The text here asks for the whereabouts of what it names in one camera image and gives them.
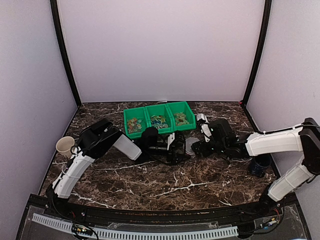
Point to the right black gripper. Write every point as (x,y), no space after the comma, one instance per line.
(196,147)

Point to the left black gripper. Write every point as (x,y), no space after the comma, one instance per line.
(173,146)

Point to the white jar lid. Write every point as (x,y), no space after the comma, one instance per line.
(188,145)

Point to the green three-compartment bin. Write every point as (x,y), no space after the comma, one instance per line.
(166,118)

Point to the metal scoop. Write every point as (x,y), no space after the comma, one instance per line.
(202,118)

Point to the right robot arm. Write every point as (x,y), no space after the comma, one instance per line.
(301,141)

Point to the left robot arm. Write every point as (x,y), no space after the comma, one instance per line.
(96,140)

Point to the green yellow gummy candies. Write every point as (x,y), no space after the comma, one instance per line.
(180,119)

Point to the wrapped colourful candies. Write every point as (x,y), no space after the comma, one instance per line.
(158,122)

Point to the star gummy candies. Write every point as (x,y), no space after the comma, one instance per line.
(134,125)

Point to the dark blue mug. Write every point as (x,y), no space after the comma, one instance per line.
(259,164)

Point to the beige ceramic mug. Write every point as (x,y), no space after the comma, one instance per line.
(63,146)

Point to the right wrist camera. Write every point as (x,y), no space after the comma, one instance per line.
(204,125)

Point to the white slotted cable duct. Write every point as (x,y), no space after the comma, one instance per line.
(122,231)

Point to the black front rail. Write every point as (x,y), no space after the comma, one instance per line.
(239,214)

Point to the left black frame post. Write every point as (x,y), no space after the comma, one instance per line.
(63,51)

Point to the black frame post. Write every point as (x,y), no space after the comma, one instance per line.
(63,51)
(258,52)

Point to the right black frame post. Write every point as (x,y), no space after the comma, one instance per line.
(258,52)

